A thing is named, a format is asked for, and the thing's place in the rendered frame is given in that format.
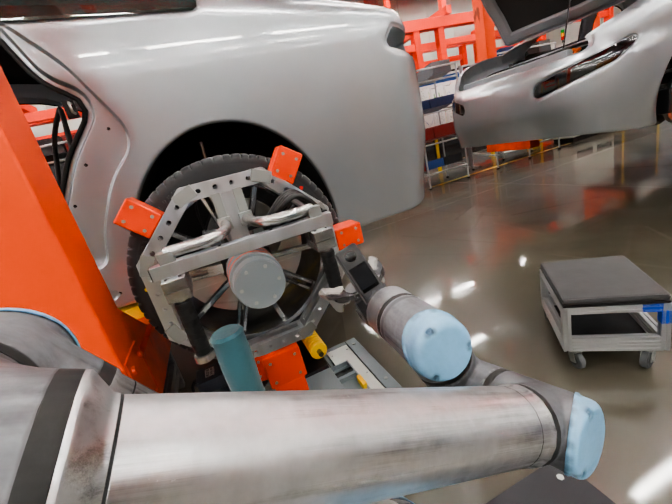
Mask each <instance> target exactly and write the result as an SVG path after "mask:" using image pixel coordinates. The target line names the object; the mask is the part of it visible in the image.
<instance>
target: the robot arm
mask: <svg viewBox="0 0 672 504"><path fill-rule="evenodd" d="M335 258H336V260H337V262H338V263H339V265H340V266H341V268H342V269H343V271H344V272H345V274H346V275H347V277H348V278H349V280H350V281H351V283H350V284H348V285H347V287H346V288H345V289H344V288H343V286H338V287H336V288H322V289H321V290H320V291H319V292H318V294H319V295H320V297H321V298H323V299H325V300H327V301H328V302H329V303H330V304H331V305H332V307H333V308H334V309H335V310H336V311H337V312H343V311H344V306H343V305H344V304H349V303H350V300H351V301H353V302H355V305H356V307H357V308H358V310H359V311H358V310H357V309H355V310H356V312H357V313H358V315H359V317H360V318H361V319H362V320H363V321H364V322H365V323H366V324H367V325H368V326H369V327H371V328H372V329H373V330H374V331H375V332H376V333H377V334H378V335H379V336H380V337H381V338H383V339H384V340H385V341H386V342H387V343H388V344H389V345H390V346H391V347H392V348H394V349H395V350H396V351H397V352H398V353H399V354H400V355H401V356H402V357H403V358H404V359H405V361H406V362H407V363H408V364H409V365H410V367H411V368H412V369H413V370H414V371H415V372H416V374H417V375H418V376H419V377H420V378H421V380H422V381H423V382H424V383H425V384H426V386H427V387H421V388H377V389H333V390H289V391H245V392H201V393H158V392H156V391H154V390H152V389H150V388H148V387H146V386H144V385H143V384H141V383H139V382H137V381H135V380H133V379H131V378H129V377H128V376H126V375H124V374H122V373H121V371H120V369H119V368H117V367H115V366H114V365H112V364H110V363H108V362H106V361H104V360H103V359H101V358H99V357H97V356H95V355H94V354H92V353H90V352H88V351H86V350H84V349H82V348H81V346H80V344H79V342H78V340H77V338H76V336H75V335H74V334H73V333H72V331H71V330H70V329H69V328H68V327H67V326H66V325H64V324H63V323H62V322H61V321H59V320H57V319H56V318H54V317H52V316H50V315H47V314H45V313H42V312H39V311H35V310H30V309H24V308H0V504H415V503H413V502H412V501H410V500H408V499H407V498H405V497H404V496H405V495H410V494H414V493H418V492H423V491H427V490H431V489H436V488H440V487H445V486H449V485H453V484H458V483H462V482H466V481H471V480H475V479H480V478H484V477H488V476H493V475H497V474H502V473H506V472H510V471H515V470H519V469H523V468H525V469H535V468H539V467H544V466H547V465H551V466H553V467H555V468H557V469H559V470H561V471H563V472H564V474H565V475H566V476H572V477H574V478H576V479H579V480H583V479H586V478H588V477H589V476H590V475H591V474H592V473H593V472H594V470H595V468H596V466H597V464H598V462H599V459H600V456H601V453H602V449H603V444H604V437H605V420H604V415H603V412H602V409H601V407H600V406H599V405H598V404H597V403H596V402H595V401H593V400H591V399H589V398H586V397H584V396H581V395H580V394H579V393H578V392H575V393H573V392H570V391H567V390H564V389H562V388H559V387H556V386H553V385H550V384H547V383H545V382H542V381H539V380H536V379H533V378H530V377H528V376H525V375H522V374H519V373H516V372H513V371H510V370H508V369H505V368H502V367H499V366H496V365H494V364H491V363H488V362H485V361H482V360H480V359H478V358H477V357H476V356H475V354H474V353H473V351H472V342H471V338H470V335H469V333H468V331H467V329H466V328H465V327H464V326H463V325H462V324H461V323H460V322H459V321H458V320H457V319H456V318H455V317H453V316H452V315H450V314H449V313H447V312H444V311H442V310H439V309H437V308H435V307H434V306H432V305H430V304H429V303H427V302H425V301H423V300H422V299H420V297H416V296H414V295H413V294H411V293H409V292H407V291H406V290H404V289H402V288H400V287H397V286H388V287H387V286H386V284H385V279H384V275H385V269H384V267H383V265H382V264H381V262H380V261H379V260H378V259H377V258H376V257H374V256H369V257H368V259H369V260H368V261H367V260H366V258H365V257H364V255H363V254H362V252H361V251H360V250H359V248H358V247H357V245H356V244H355V243H352V244H350V245H348V246H347V247H345V248H343V249H342V250H340V251H339V252H337V253H336V254H335ZM362 317H363V318H364V319H363V318H362Z"/></svg>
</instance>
